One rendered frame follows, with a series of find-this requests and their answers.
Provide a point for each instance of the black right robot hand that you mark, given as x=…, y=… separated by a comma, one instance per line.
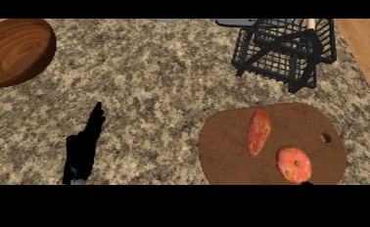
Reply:
x=307, y=183

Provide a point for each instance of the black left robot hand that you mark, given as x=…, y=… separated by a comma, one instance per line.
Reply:
x=86, y=146

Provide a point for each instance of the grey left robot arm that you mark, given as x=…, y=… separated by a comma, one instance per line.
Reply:
x=79, y=182

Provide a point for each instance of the brown round cutting board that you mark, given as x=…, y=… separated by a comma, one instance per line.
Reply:
x=231, y=152

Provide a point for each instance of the orange sweet potato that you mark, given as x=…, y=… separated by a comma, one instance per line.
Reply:
x=258, y=133

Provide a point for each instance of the brown wooden bowl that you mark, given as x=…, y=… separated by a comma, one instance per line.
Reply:
x=21, y=51

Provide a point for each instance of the small grey object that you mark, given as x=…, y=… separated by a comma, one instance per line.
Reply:
x=168, y=20

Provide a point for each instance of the grey flat object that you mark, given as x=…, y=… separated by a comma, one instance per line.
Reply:
x=236, y=22

